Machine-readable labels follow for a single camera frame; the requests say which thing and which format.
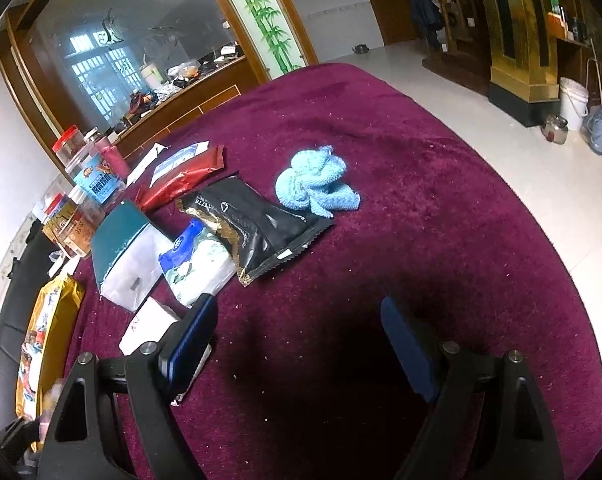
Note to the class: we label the black foil snack packet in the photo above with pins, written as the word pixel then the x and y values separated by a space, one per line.
pixel 251 225

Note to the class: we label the light blue bag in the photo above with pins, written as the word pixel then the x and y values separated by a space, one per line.
pixel 601 130

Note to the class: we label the wooden counter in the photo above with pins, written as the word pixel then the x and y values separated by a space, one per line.
pixel 206 95

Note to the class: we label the etched glass partition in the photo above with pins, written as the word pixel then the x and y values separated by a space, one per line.
pixel 131 10

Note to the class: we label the bamboo print panel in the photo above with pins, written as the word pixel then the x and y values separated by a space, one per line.
pixel 261 15

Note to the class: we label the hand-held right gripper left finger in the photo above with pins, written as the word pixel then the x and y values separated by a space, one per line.
pixel 196 330

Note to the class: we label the brown wooden door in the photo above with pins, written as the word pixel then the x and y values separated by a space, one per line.
pixel 386 0

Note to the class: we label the black sofa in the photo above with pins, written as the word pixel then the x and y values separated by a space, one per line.
pixel 8 320

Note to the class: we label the dark red tumbler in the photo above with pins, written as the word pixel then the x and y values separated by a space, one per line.
pixel 112 157

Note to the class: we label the white pitcher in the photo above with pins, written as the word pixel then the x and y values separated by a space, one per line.
pixel 152 77

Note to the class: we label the clear jar with golden label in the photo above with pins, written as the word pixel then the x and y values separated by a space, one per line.
pixel 76 230

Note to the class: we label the white plastic bucket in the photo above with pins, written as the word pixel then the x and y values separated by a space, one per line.
pixel 574 105

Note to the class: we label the white and blue packet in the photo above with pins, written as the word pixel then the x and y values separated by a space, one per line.
pixel 173 162

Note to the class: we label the wooden staircase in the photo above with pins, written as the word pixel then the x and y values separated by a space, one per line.
pixel 456 55

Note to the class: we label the orange box on shelf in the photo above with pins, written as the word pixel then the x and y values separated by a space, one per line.
pixel 556 22

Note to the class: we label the white leaf-print wipes packet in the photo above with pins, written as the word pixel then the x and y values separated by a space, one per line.
pixel 196 265

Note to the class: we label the golden pillar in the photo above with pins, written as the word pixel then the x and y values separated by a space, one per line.
pixel 523 60

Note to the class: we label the light blue towel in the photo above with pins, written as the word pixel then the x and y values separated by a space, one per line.
pixel 306 185

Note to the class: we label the white tissue packet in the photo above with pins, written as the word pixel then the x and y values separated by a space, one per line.
pixel 148 322

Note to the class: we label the maroon plush tablecloth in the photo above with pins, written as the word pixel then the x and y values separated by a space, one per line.
pixel 431 210

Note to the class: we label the metal floor bowl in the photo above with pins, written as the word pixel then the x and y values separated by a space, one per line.
pixel 361 49

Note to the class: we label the white paper leaflet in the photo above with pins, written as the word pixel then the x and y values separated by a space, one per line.
pixel 143 162

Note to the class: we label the teal tissue box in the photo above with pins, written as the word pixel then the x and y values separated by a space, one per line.
pixel 116 230

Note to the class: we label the clear jar with red lid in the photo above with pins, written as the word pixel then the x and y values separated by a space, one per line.
pixel 98 182

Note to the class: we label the yellow printed bag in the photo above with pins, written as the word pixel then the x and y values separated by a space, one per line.
pixel 56 310

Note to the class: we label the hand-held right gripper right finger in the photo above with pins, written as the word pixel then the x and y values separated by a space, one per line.
pixel 406 345

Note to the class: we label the red foil packet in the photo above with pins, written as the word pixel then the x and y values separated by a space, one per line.
pixel 181 180

